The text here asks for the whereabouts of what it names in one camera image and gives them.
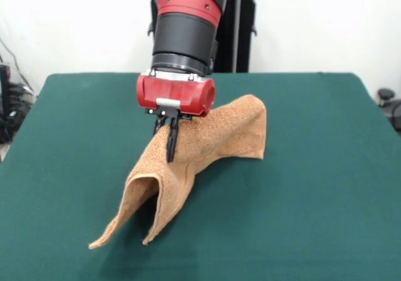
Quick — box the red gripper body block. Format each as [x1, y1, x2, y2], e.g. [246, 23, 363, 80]
[136, 73, 216, 120]

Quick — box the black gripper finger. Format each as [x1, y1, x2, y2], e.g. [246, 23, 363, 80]
[165, 110, 181, 164]
[152, 114, 167, 137]

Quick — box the tan terry towel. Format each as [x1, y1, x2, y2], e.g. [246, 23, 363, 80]
[88, 94, 268, 250]

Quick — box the dark green table cloth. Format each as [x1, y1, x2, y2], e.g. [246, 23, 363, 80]
[0, 72, 401, 281]

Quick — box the grey office chair base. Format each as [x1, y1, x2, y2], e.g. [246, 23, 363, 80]
[377, 88, 401, 128]

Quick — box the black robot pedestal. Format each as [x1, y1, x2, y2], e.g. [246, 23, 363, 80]
[147, 0, 272, 74]

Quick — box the thin grey cable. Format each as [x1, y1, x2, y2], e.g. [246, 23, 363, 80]
[0, 38, 34, 93]

